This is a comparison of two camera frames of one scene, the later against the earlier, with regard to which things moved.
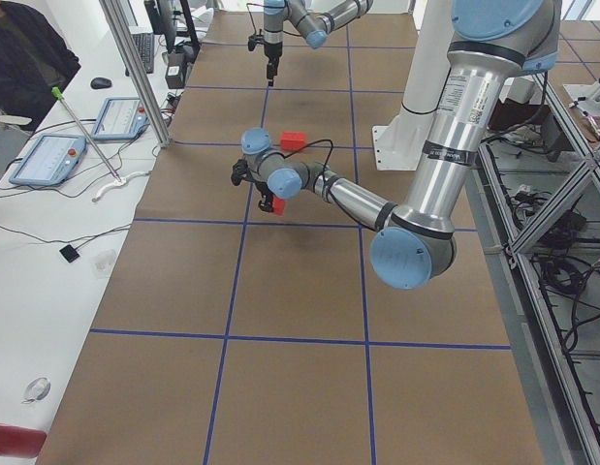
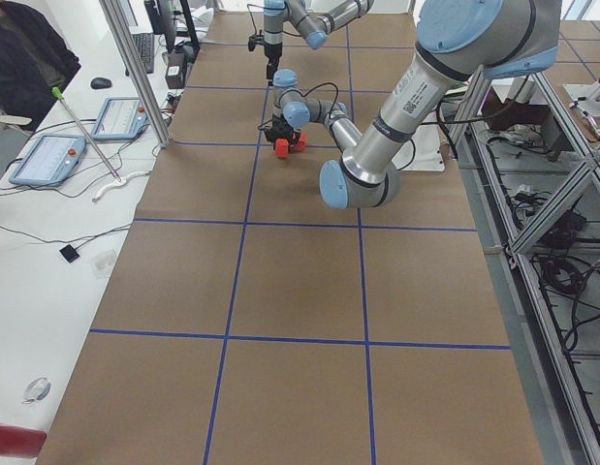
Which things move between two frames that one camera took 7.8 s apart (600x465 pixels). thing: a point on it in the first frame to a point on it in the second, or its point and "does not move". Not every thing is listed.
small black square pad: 69,253 does not move
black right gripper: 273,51 does not move
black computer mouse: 100,82 does not move
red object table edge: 12,441 does not move
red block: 278,204 to 282,147
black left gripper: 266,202 to 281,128
